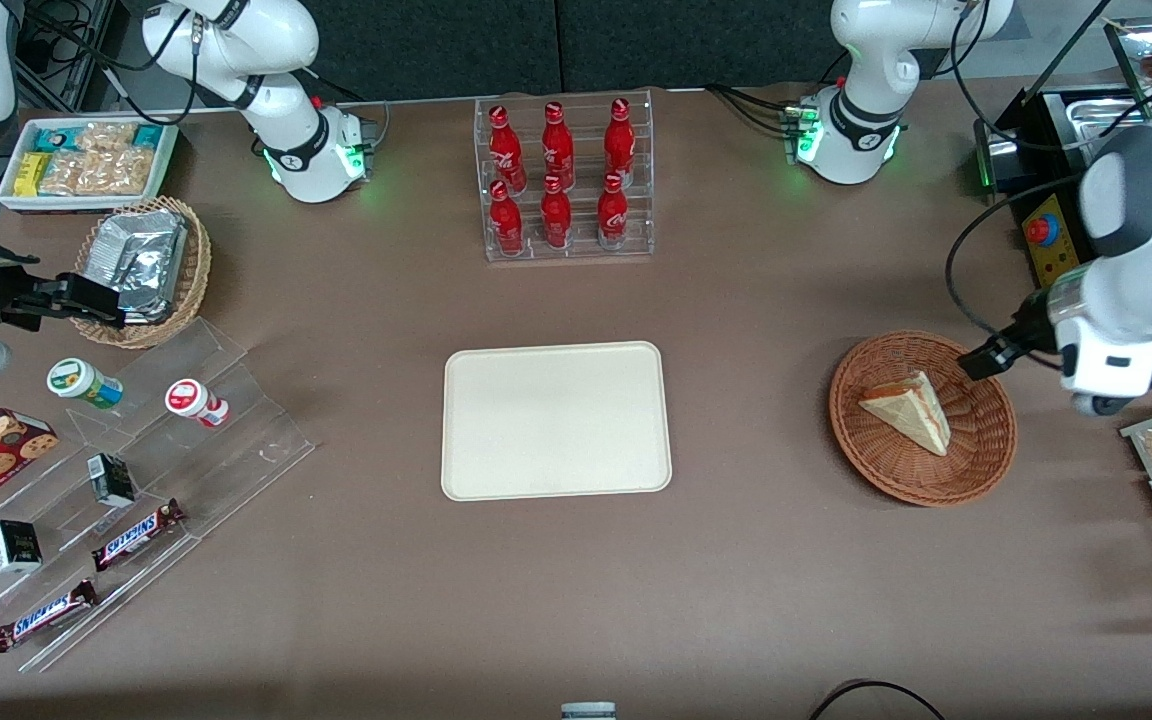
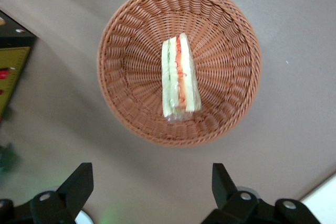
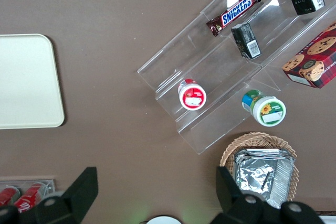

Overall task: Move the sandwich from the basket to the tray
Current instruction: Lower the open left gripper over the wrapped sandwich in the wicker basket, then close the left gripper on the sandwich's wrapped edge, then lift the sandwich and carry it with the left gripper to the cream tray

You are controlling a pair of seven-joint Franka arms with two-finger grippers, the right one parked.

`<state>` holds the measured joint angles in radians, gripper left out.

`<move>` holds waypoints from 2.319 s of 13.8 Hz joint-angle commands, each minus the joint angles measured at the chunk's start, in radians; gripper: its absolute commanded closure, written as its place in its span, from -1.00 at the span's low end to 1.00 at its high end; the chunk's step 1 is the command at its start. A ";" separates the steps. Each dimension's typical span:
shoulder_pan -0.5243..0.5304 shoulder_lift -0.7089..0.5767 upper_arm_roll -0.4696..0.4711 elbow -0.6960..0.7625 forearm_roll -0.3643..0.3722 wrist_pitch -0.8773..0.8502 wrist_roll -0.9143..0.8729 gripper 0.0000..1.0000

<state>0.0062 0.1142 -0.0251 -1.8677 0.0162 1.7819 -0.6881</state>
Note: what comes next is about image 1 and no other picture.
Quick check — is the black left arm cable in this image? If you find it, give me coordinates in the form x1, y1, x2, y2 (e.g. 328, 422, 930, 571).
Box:
944, 172, 1102, 343

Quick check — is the round brown wicker basket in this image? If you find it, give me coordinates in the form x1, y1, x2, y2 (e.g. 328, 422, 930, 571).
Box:
829, 330, 1019, 508

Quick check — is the clear bag of crackers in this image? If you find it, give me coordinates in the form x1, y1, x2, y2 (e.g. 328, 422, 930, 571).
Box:
39, 121, 155, 197

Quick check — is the green lid white cup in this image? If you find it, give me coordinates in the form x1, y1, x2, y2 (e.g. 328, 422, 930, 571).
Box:
46, 357, 125, 410

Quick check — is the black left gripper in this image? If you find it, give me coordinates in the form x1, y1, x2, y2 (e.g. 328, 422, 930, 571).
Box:
958, 288, 1069, 382

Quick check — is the triangle sandwich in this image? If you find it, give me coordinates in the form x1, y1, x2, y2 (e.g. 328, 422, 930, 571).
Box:
857, 370, 953, 458

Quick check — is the beige plastic tray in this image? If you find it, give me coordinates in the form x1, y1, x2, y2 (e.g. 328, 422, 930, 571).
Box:
441, 341, 674, 502

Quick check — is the white rectangular snack tray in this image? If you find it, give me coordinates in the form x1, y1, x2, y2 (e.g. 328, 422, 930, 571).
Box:
0, 117, 181, 214

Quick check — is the black food warmer machine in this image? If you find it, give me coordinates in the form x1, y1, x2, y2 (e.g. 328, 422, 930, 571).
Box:
973, 18, 1152, 291

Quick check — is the light wicker basket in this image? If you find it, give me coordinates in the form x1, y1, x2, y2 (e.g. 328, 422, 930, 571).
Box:
70, 196, 213, 350

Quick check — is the small black white carton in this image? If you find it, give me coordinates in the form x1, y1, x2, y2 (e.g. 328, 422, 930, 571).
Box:
0, 518, 44, 575

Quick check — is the brown Snickers bar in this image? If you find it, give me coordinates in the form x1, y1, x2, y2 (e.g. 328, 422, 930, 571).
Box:
0, 578, 100, 654
90, 498, 187, 573

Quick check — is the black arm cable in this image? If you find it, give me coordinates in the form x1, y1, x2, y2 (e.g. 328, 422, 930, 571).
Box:
21, 0, 207, 127
944, 172, 1102, 343

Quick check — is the red lid white cup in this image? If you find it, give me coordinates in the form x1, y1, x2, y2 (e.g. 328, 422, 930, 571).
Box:
164, 377, 231, 429

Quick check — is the black floor cable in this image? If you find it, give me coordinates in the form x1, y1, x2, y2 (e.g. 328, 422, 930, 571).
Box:
808, 679, 949, 720

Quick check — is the red cola bottle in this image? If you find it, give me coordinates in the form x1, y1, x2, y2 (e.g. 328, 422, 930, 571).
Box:
603, 97, 637, 187
488, 105, 526, 194
596, 171, 630, 250
539, 174, 574, 251
488, 180, 525, 257
541, 101, 577, 192

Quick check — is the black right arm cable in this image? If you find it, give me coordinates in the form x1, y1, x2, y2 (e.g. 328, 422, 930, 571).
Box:
21, 0, 207, 127

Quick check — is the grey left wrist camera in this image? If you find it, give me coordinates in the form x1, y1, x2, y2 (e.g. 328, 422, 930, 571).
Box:
1071, 390, 1143, 419

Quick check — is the clear acrylic bottle rack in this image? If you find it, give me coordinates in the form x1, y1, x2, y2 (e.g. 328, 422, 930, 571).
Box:
474, 89, 656, 264

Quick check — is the clear acrylic stepped stand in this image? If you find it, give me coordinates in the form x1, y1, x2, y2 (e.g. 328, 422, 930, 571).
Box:
0, 317, 318, 674

